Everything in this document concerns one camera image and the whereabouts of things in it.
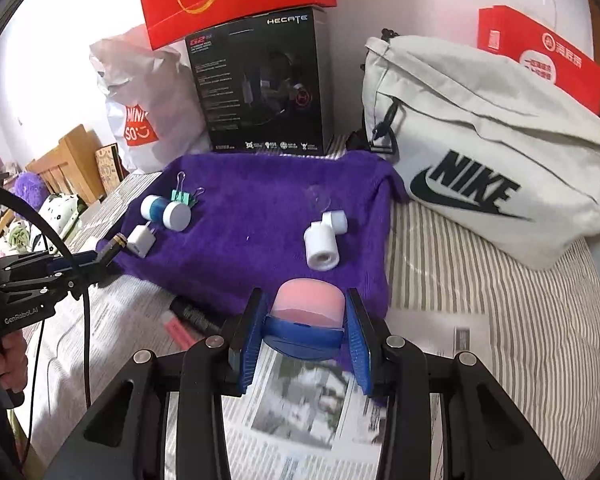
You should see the red paper bag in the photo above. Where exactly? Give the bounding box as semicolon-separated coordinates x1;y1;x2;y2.
476;5;600;116

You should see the green binder clip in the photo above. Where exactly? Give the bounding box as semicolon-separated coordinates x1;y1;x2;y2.
170;171;206;208

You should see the white plastic shopping bag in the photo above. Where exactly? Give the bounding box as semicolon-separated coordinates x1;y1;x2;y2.
89;24;213;175

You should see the white tape roll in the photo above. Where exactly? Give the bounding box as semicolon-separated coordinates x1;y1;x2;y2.
303;221;340;272

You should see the small white cap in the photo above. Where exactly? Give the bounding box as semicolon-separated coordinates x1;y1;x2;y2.
321;210;348;235

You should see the black headset box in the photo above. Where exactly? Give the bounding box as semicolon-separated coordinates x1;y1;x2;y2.
185;6;335;157

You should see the white sling bag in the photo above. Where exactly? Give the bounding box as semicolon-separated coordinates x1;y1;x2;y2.
360;35;600;271

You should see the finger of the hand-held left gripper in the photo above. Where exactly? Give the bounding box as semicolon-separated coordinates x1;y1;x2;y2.
0;251;107;282
0;269;122;312

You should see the purple fluffy toy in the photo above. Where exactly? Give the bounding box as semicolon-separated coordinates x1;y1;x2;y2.
11;170;48;211

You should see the person's left hand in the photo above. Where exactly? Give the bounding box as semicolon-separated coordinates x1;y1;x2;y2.
0;334;29;402

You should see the clear suction cup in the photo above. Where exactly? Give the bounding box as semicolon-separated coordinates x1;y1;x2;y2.
302;185;333;216

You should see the black cable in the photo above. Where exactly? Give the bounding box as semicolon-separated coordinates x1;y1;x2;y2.
0;177;93;411

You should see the white and black plush toy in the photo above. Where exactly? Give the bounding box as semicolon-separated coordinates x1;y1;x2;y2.
0;192;88;261

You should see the brown printed box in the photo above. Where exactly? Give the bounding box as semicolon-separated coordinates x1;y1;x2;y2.
95;142;127;196

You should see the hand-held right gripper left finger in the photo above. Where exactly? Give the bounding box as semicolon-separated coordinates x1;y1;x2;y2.
40;287;269;480

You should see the black and gold tube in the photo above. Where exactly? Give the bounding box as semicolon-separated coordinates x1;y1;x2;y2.
96;234;129;266

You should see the black marker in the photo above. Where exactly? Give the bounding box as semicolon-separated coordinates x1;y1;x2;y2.
169;296;226;337

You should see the pink highlighter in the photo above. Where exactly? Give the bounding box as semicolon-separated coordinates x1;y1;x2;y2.
160;311;206;351

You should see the white charger plug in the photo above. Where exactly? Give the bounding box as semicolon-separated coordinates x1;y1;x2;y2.
128;224;157;259

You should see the pink and blue jar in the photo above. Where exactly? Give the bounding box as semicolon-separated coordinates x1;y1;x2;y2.
262;280;347;361

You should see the purple towel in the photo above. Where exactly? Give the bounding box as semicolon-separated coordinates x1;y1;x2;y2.
97;152;411;376

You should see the newspaper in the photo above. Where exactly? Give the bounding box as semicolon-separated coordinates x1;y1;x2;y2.
80;272;441;480

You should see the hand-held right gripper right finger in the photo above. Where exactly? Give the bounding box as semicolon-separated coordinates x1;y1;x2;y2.
346;287;567;480

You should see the wooden headboard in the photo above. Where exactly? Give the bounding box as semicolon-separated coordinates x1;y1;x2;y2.
26;124;106;206

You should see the small blue jar white lid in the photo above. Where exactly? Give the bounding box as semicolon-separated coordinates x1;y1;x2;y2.
162;201;192;232
140;194;168;221

